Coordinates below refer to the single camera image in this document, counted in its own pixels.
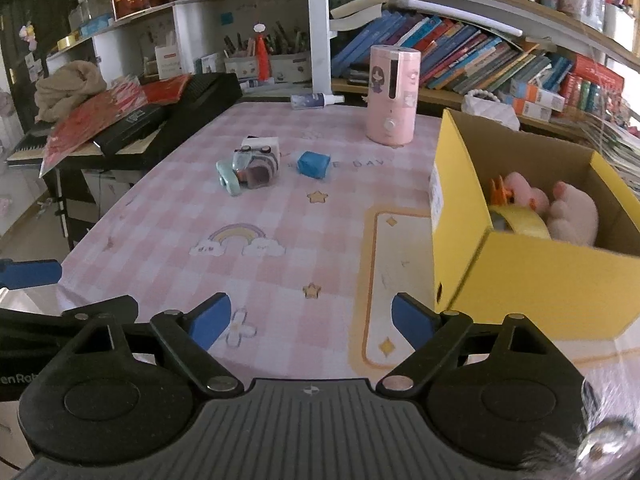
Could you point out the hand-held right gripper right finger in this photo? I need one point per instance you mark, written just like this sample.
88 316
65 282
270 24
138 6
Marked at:
412 317

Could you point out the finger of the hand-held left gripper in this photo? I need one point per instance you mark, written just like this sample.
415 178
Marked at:
30 274

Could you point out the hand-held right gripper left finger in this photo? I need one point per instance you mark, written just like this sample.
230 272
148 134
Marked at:
210 320

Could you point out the yellow cardboard box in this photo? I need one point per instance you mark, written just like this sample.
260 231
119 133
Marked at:
525 285

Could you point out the yellow tape roll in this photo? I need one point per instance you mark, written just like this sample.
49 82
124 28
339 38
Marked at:
525 222

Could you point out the orange hair clip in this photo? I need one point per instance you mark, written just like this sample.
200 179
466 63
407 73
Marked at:
500 190

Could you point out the pink plush paw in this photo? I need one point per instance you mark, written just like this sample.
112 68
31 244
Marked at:
572 215

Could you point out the pink checkered tablecloth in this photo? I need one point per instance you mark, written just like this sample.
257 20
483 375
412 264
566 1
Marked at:
200 230

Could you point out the teal plastic item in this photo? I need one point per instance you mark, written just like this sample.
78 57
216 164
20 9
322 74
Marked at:
229 180

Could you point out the red paper sheets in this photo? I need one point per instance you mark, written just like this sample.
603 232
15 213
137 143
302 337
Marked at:
85 120

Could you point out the slim black box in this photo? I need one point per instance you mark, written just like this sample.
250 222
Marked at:
130 127

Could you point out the blue wrapped packet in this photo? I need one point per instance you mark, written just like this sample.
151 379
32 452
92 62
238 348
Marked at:
312 164

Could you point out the beige cloth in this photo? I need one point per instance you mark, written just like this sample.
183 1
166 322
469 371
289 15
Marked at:
70 90

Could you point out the large black case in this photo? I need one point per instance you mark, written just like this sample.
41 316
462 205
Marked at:
200 105

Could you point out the pink humidifier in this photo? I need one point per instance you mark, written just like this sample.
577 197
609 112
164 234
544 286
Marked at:
392 100

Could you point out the white woven pouch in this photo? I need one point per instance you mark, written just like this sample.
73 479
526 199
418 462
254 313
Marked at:
492 112

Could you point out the small spray bottle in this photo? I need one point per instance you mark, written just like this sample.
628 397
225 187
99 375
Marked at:
315 101

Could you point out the orange and white carton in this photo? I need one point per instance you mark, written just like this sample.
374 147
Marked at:
540 95
532 110

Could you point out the white desk calendar card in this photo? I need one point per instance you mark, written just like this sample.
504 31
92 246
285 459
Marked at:
167 62

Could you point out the stack of papers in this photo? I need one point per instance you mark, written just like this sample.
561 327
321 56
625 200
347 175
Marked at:
615 145

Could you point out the desk pen holders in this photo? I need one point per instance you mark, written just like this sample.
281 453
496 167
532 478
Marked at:
290 62

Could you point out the row of slanted books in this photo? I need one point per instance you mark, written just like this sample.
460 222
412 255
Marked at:
475 55

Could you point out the red tassel ornament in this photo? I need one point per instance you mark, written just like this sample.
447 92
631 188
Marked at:
262 55

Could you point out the white pen container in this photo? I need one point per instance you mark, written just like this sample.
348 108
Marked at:
619 27

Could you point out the white shelf post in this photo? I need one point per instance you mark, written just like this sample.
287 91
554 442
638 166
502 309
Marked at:
318 25

